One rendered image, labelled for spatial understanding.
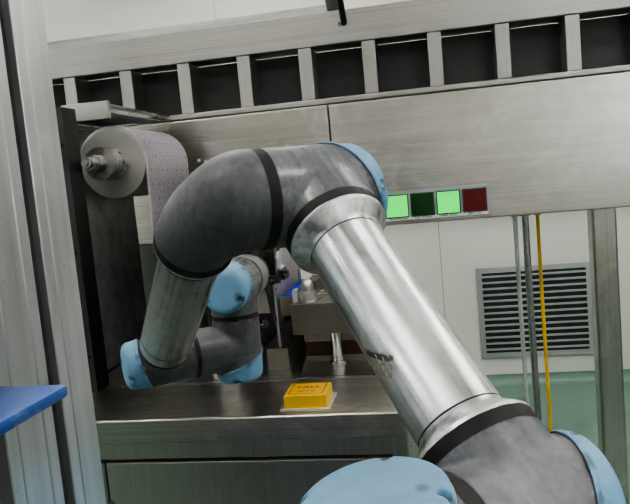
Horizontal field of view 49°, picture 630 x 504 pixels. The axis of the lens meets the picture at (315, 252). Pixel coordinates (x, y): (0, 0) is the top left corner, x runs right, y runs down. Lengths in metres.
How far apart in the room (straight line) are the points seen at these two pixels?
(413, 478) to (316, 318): 0.84
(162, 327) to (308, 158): 0.32
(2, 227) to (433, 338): 0.41
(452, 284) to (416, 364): 3.42
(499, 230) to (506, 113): 2.39
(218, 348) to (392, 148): 0.76
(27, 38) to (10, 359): 0.15
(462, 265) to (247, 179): 3.34
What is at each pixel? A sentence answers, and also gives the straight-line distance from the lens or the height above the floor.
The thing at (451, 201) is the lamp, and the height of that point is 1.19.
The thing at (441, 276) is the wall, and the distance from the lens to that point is 4.03.
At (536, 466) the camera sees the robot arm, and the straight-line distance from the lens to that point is 0.57.
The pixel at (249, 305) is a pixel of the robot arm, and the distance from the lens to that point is 1.10.
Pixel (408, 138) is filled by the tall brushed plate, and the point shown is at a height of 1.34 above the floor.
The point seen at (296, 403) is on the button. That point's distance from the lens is 1.15.
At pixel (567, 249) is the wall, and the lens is 4.08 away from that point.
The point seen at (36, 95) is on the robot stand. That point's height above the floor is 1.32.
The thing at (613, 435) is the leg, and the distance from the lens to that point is 2.00.
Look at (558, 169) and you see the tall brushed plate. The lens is 1.68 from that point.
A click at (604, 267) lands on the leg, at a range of 1.88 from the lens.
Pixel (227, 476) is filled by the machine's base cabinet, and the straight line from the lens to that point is 1.23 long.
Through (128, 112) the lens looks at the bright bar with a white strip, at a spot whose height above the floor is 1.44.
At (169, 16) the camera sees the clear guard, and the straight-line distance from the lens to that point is 1.81.
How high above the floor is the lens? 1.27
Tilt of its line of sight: 6 degrees down
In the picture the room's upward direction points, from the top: 5 degrees counter-clockwise
